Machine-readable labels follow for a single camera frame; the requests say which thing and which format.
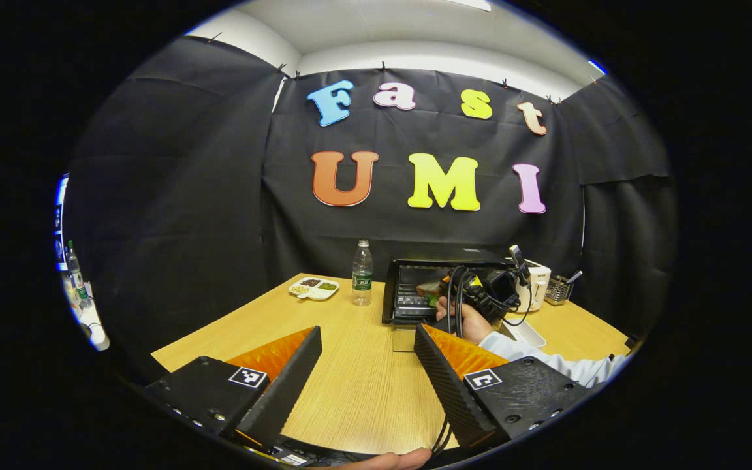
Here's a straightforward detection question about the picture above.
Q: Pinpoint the wire mesh basket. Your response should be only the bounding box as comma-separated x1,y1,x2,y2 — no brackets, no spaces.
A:
544,274,576,306

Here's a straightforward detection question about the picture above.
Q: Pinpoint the black electric oven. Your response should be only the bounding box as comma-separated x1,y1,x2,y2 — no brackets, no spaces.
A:
381,250,515,353

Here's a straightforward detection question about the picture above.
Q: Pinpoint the black backdrop cloth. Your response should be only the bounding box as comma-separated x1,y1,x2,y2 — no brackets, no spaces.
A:
66,36,677,373

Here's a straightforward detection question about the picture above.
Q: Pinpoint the small white tray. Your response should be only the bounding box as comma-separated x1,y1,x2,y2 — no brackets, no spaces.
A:
499,319,547,349

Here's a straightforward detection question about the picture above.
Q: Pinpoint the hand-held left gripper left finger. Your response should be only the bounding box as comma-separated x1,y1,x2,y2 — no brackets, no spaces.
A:
144,325,323,451

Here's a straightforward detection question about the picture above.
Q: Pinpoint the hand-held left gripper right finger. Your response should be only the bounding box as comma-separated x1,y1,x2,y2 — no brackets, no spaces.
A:
413,323,595,451

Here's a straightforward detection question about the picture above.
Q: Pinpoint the white toaster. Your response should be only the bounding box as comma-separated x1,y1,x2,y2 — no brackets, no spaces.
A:
516,260,552,313

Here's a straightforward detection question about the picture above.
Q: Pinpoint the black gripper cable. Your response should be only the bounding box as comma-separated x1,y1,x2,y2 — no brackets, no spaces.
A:
445,264,533,340

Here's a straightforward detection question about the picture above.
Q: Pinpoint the sandwich with lettuce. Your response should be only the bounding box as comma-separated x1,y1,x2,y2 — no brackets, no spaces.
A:
415,281,446,306

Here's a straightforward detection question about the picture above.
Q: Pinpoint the clear water bottle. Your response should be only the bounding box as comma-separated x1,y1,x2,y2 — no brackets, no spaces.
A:
352,239,374,307

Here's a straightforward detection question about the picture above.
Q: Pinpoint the white side table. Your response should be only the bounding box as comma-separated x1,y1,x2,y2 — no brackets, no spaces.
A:
61,274,111,352

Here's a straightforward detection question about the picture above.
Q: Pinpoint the white divided snack plate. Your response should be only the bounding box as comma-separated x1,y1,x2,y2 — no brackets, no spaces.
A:
289,277,341,301

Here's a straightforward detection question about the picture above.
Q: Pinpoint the green glass bottle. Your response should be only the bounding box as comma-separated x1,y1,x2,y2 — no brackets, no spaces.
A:
65,240,91,309

